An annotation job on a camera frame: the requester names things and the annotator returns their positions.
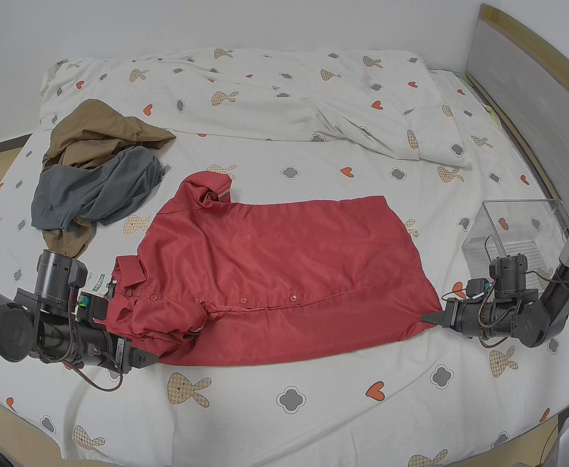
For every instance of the bed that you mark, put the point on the bed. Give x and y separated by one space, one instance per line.
313 406

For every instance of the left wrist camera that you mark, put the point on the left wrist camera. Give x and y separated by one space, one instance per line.
92 307

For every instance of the clear plastic box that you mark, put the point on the clear plastic box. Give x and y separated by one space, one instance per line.
518 226

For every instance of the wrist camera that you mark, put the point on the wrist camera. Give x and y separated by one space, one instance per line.
92 307
476 288

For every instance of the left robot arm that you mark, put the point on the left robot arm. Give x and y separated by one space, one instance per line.
7 329

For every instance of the brown garment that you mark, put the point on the brown garment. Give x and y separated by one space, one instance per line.
95 124

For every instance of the red shirt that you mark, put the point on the red shirt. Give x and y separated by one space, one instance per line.
289 270

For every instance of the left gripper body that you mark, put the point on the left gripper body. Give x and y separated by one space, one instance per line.
104 348

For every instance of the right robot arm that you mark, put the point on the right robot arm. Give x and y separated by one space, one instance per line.
532 319

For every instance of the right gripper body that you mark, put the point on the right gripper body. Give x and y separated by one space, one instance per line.
464 316

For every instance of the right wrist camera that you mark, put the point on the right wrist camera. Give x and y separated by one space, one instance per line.
476 288

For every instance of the white printed quilt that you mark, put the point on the white printed quilt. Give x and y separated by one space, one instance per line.
275 90

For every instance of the grey garment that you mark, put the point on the grey garment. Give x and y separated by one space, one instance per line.
100 187

